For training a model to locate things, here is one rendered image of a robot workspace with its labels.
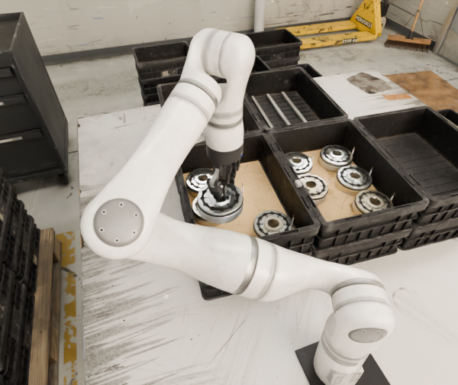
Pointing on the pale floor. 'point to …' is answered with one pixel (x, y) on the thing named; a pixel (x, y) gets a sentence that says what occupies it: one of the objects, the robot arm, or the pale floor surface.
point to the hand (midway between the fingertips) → (225, 190)
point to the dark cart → (15, 104)
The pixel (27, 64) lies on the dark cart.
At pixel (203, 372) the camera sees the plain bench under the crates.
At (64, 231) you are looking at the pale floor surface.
